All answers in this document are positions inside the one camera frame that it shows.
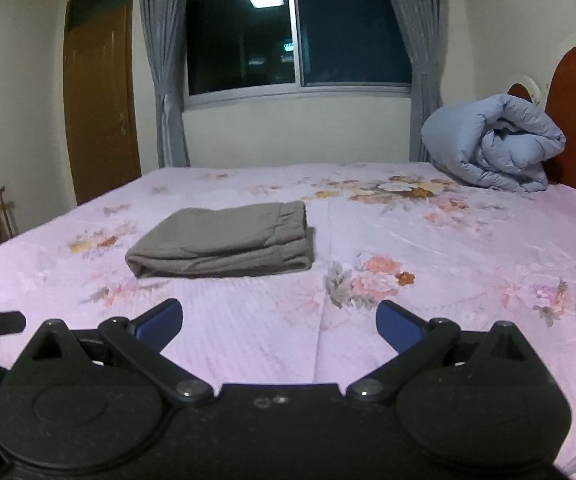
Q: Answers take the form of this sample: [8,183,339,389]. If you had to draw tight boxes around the grey curtain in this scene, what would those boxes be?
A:
[380,0,449,164]
[135,0,193,169]

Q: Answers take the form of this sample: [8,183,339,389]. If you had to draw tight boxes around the light blue duvet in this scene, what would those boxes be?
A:
[421,93,567,194]

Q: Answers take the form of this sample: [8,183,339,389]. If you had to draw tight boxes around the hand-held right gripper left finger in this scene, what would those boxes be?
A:
[13,298,215,405]

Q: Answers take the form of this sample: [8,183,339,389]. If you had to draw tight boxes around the brown wooden door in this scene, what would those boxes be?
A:
[62,0,143,206]

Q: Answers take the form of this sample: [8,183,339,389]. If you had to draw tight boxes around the bed with pink floral sheet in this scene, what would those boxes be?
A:
[0,161,576,480]

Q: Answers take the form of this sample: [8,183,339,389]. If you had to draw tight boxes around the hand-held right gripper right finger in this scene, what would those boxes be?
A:
[345,301,550,404]

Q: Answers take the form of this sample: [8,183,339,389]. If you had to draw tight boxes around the sliding glass window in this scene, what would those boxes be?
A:
[185,0,413,111]

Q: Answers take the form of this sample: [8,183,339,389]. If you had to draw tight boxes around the grey pants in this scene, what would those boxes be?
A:
[125,200,315,280]

